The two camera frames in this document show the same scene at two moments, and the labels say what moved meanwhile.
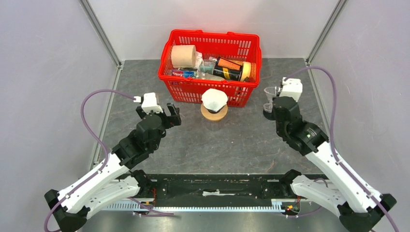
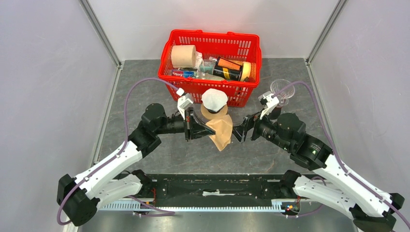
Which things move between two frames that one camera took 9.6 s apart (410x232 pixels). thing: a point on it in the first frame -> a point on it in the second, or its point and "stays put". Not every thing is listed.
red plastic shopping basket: [227, 45] stays put
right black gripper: [273, 114] -> [240, 130]
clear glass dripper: [270, 92] -> [284, 96]
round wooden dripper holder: [214, 117] stays put
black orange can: [227, 69] stays put
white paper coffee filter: [214, 99] stays put
